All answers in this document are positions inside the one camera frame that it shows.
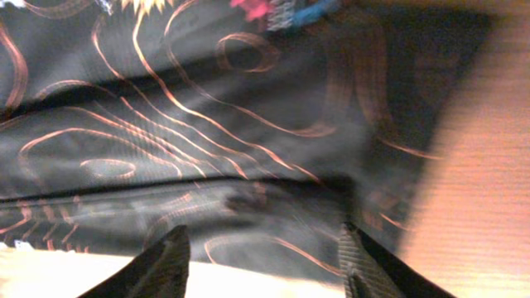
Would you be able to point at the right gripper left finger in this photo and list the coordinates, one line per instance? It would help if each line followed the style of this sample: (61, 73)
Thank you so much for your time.
(161, 271)

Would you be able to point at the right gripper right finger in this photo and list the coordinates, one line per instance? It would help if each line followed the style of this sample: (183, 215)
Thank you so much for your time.
(370, 271)

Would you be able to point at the black orange-patterned jersey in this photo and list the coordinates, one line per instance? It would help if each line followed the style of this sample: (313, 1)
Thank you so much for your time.
(120, 121)

